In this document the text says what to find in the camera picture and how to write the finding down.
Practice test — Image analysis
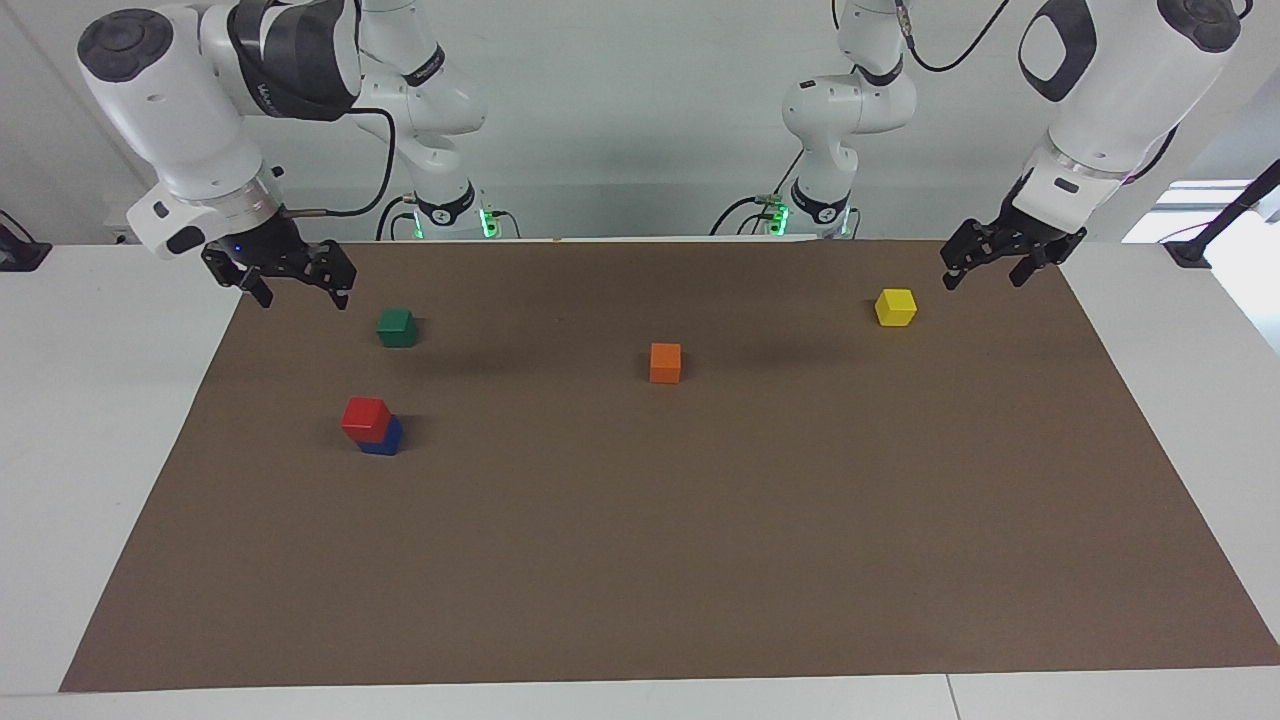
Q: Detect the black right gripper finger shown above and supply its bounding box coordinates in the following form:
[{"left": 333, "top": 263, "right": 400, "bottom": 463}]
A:
[
  {"left": 304, "top": 239, "right": 359, "bottom": 311},
  {"left": 202, "top": 244, "right": 275, "bottom": 309}
]

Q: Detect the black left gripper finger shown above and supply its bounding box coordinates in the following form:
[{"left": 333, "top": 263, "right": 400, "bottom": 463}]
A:
[
  {"left": 940, "top": 220, "right": 993, "bottom": 293},
  {"left": 1010, "top": 229, "right": 1088, "bottom": 290}
]

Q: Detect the red wooden block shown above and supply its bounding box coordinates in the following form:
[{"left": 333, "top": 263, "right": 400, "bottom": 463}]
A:
[{"left": 341, "top": 397, "right": 391, "bottom": 444}]

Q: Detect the blue wooden block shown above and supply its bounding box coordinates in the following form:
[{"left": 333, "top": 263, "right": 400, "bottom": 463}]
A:
[{"left": 358, "top": 416, "right": 404, "bottom": 457}]

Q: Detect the black angled stand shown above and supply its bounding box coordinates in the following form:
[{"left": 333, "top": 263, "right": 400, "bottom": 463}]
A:
[{"left": 1163, "top": 158, "right": 1280, "bottom": 269}]

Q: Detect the black table clamp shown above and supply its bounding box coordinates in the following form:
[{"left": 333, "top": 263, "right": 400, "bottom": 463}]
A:
[{"left": 0, "top": 210, "right": 53, "bottom": 273}]

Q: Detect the brown table mat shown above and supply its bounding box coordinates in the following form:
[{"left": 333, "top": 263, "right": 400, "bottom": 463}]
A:
[{"left": 58, "top": 238, "right": 1280, "bottom": 693}]

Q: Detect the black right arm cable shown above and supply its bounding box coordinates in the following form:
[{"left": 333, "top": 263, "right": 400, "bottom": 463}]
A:
[{"left": 278, "top": 106, "right": 397, "bottom": 219}]

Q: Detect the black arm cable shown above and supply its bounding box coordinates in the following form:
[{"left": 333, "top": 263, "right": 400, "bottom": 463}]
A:
[
  {"left": 893, "top": 0, "right": 1013, "bottom": 74},
  {"left": 278, "top": 106, "right": 397, "bottom": 219}
]

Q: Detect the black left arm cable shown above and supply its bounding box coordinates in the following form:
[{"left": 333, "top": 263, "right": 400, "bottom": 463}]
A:
[{"left": 893, "top": 0, "right": 1013, "bottom": 74}]

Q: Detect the black base cable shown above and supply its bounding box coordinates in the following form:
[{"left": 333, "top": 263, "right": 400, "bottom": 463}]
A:
[{"left": 710, "top": 148, "right": 807, "bottom": 238}]

